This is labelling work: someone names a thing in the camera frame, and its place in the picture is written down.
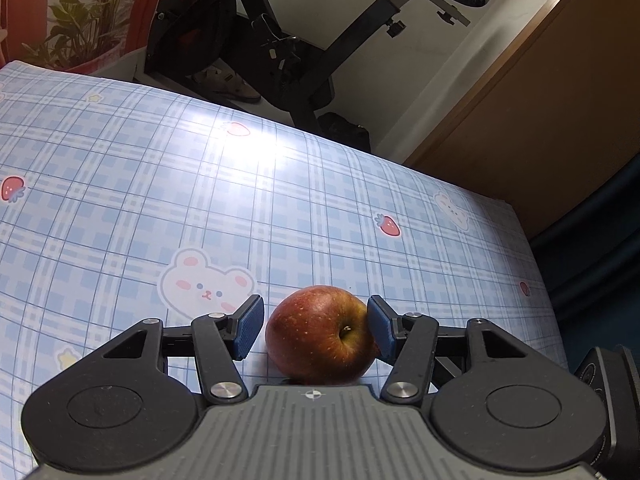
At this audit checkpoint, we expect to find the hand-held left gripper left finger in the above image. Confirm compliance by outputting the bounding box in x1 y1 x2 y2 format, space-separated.
102 294 266 406

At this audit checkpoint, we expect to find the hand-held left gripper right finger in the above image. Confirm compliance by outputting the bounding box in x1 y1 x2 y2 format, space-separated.
366 295 531 406

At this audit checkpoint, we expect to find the red apple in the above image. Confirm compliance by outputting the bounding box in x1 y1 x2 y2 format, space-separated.
265 285 381 386

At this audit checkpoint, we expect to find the dark blue curtain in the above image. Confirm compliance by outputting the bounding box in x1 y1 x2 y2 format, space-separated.
530 155 640 361

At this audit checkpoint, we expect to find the black bag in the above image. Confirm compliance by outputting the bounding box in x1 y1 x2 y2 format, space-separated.
317 112 372 153

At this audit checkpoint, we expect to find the beige slipper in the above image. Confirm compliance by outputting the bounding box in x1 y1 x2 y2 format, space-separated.
192 60 238 92
227 77 263 104

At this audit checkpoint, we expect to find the wooden cabinet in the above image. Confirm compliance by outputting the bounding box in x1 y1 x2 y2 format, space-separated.
402 0 640 238

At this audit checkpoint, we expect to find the black exercise bike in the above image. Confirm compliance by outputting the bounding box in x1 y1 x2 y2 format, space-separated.
145 0 491 133

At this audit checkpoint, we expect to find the red wall poster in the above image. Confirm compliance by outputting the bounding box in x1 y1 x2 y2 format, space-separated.
0 0 173 76

